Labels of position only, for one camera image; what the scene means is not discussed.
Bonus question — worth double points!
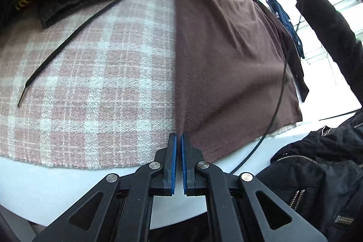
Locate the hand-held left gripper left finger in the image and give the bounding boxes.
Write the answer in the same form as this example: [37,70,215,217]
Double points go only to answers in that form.
[32,133,178,242]

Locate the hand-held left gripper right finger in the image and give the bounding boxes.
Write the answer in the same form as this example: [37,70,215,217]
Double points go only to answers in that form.
[181,133,328,242]

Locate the brown fleece garment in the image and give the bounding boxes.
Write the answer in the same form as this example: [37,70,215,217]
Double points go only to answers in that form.
[88,0,309,163]

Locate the person's right forearm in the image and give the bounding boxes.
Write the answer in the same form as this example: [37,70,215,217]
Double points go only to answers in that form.
[289,0,363,106]

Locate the pink plaid tablecloth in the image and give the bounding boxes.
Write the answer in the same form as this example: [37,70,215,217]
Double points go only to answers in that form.
[0,0,304,171]

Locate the person's black jacket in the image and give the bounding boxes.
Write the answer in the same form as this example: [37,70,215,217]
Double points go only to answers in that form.
[257,107,363,242]

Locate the black pants yellow stripes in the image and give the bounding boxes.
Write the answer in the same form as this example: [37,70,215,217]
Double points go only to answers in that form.
[0,0,134,30]

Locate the black cable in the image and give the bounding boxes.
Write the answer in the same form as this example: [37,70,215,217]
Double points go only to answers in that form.
[221,0,288,174]

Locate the black drawstring cord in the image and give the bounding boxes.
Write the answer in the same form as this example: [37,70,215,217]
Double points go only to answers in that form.
[17,0,125,108]

